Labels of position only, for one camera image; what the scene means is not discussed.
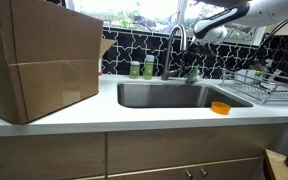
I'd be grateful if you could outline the green sponge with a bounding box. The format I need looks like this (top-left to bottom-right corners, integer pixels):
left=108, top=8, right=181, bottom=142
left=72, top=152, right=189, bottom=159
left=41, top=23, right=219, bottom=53
left=186, top=66, right=199, bottom=84

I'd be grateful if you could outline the large cardboard box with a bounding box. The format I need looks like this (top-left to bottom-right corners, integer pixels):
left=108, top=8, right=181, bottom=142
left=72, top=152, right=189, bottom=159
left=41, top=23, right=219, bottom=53
left=0, top=0, right=103, bottom=124

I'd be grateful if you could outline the curved steel faucet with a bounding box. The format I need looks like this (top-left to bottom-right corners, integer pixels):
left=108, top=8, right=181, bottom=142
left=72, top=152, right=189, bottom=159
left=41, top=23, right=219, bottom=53
left=161, top=24, right=189, bottom=81

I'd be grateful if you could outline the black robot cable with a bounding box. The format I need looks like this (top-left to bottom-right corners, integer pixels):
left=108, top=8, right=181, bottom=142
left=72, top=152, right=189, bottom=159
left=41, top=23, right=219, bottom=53
left=213, top=0, right=288, bottom=73

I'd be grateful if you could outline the stainless steel sink basin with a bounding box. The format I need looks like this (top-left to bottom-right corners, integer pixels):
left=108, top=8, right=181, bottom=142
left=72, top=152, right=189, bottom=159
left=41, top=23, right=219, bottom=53
left=117, top=82, right=252, bottom=108

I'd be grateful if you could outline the wooden cabinet front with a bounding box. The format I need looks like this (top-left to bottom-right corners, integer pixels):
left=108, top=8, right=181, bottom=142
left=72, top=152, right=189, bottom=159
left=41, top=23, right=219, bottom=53
left=0, top=124, right=288, bottom=180

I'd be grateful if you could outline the orange bowl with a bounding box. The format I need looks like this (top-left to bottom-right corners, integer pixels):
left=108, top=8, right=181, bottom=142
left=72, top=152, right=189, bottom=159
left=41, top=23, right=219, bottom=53
left=211, top=101, right=231, bottom=115

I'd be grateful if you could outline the metal dish rack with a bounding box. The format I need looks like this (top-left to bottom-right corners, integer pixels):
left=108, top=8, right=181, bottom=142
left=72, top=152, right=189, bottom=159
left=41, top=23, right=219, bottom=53
left=221, top=69, right=288, bottom=105

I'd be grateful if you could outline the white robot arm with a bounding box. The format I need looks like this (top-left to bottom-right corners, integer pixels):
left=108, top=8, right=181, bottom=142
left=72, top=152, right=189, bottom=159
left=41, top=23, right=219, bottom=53
left=183, top=0, right=288, bottom=64

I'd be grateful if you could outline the short green soap bottle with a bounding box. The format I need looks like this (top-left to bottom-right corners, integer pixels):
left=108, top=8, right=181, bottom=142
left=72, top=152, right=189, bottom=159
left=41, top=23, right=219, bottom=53
left=130, top=61, right=140, bottom=79

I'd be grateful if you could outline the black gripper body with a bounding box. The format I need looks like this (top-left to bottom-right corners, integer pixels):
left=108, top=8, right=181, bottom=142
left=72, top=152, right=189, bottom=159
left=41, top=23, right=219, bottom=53
left=183, top=43, right=221, bottom=66

